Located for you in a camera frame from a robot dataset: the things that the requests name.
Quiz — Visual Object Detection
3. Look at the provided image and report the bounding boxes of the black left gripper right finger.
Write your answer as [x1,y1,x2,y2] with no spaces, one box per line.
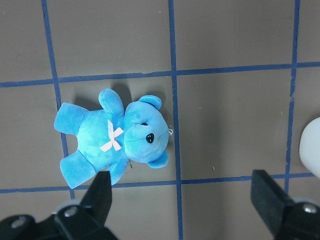
[250,169,320,240]

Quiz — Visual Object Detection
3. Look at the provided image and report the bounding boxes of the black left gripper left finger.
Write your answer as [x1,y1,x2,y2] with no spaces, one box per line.
[54,171,112,240]

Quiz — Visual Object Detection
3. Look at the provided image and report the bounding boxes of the white trash can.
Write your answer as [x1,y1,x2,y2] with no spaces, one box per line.
[299,117,320,178]

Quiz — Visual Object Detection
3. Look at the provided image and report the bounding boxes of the blue teddy bear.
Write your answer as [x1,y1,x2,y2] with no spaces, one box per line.
[54,88,170,189]

